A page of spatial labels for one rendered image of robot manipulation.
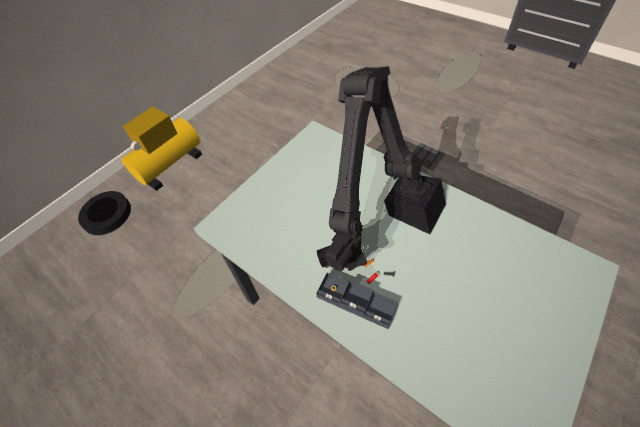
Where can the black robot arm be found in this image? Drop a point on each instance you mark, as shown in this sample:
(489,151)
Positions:
(399,162)

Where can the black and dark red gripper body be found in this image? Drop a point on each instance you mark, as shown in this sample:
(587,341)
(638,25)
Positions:
(360,260)

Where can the grey three-compartment bin rack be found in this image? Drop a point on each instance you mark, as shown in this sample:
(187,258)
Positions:
(350,296)

